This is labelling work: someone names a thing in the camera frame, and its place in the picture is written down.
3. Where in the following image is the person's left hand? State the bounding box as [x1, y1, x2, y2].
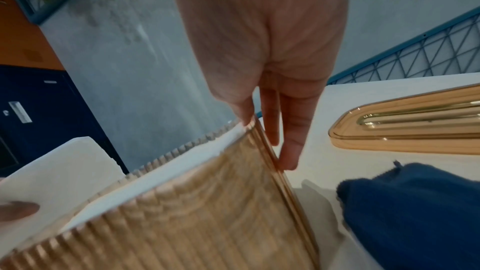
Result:
[0, 200, 41, 223]

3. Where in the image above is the person's right hand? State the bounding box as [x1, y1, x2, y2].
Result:
[168, 0, 352, 171]

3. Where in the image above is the thin white tissue sheaf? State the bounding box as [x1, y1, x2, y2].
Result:
[0, 136, 126, 253]

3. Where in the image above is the orange slotted lid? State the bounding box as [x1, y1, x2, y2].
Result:
[327, 82, 480, 156]

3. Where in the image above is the orange transparent tissue box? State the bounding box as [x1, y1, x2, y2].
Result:
[0, 115, 322, 270]

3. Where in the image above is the blue cleaning cloth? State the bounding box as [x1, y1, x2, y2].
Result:
[336, 160, 480, 270]

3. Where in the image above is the dark blue locker bank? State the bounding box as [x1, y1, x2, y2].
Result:
[0, 64, 131, 178]

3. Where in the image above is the silver bar locker handle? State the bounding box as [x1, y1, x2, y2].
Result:
[1, 101, 33, 125]

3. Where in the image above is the orange wall panel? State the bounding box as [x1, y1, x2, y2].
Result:
[0, 0, 66, 72]

